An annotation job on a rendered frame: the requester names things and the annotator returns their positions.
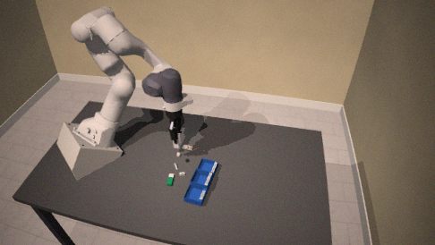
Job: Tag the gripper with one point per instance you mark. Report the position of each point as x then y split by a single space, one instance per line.
175 127

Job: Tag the blue rack of three labelled bins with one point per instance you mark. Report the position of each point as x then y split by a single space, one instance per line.
197 190

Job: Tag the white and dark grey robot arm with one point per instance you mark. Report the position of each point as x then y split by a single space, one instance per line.
100 130

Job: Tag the green and white eraser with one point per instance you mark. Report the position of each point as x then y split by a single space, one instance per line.
170 179

